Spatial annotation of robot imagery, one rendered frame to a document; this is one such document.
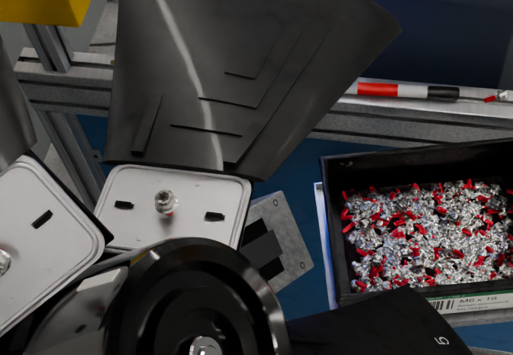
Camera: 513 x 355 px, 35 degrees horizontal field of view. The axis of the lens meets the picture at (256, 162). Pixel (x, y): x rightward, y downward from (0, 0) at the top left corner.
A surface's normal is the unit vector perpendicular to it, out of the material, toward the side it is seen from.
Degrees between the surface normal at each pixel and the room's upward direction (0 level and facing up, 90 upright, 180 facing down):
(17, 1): 90
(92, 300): 40
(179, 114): 6
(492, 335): 90
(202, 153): 8
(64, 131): 90
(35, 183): 48
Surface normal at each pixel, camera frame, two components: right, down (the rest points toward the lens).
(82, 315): -0.70, -0.46
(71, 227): 0.07, 0.23
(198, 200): -0.07, -0.64
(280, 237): 0.69, -0.27
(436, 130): -0.19, 0.83
